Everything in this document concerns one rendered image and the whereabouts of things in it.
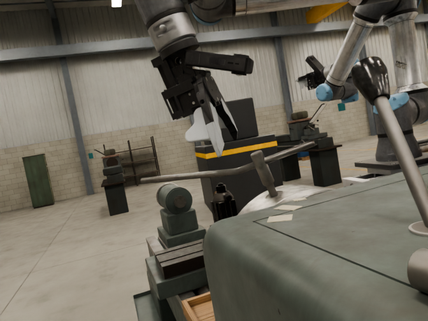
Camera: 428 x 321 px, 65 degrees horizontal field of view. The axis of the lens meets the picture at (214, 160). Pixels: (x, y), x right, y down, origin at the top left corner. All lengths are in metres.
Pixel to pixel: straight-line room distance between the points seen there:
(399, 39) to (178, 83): 1.05
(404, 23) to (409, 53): 0.11
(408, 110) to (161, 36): 0.99
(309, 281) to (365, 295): 0.04
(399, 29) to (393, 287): 1.33
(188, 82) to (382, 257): 0.42
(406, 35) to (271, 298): 1.31
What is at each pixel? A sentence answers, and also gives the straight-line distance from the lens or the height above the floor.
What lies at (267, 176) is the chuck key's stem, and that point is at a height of 1.27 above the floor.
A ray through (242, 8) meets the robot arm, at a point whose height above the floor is 1.60.
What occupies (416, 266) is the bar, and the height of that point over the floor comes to 1.27.
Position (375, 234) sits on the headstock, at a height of 1.25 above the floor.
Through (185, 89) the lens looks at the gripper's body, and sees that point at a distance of 0.58.
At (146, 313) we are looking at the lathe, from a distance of 1.90.
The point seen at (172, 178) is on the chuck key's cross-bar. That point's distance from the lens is 0.65.
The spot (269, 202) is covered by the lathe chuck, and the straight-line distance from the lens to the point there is 0.60.
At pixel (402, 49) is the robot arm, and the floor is 1.55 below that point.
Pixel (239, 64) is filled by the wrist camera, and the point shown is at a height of 1.46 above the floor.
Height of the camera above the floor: 1.35
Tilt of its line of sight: 4 degrees down
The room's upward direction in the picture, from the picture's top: 10 degrees counter-clockwise
